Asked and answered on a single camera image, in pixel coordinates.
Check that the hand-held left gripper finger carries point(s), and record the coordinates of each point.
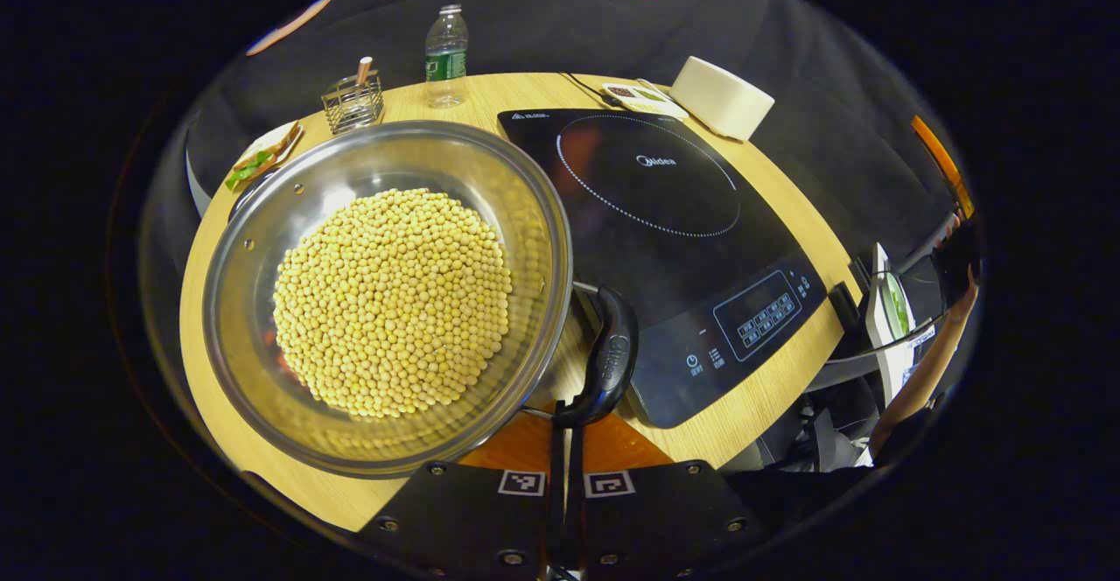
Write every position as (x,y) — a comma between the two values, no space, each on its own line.
(557,511)
(577,511)

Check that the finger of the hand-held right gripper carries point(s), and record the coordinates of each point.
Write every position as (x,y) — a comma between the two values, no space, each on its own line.
(945,165)

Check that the pile of yellow soybeans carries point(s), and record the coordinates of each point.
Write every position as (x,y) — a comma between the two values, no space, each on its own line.
(394,301)

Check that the black induction cooktop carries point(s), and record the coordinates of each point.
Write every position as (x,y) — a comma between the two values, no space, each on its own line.
(665,240)

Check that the white panel with green part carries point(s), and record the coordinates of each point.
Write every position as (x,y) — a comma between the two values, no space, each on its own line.
(882,318)

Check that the white divided bean dish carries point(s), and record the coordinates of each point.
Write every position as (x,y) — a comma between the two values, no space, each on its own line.
(643,100)

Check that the black backdrop cloth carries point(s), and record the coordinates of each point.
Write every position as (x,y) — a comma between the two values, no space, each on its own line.
(525,30)

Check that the sandwich with lettuce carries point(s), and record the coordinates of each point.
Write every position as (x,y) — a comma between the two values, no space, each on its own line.
(262,157)

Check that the clear plastic water bottle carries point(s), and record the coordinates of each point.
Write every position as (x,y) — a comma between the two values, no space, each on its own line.
(446,60)

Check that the red checkered stick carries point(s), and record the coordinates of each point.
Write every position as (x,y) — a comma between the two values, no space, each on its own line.
(364,69)

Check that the dark chair frame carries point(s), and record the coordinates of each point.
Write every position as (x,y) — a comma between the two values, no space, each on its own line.
(840,406)

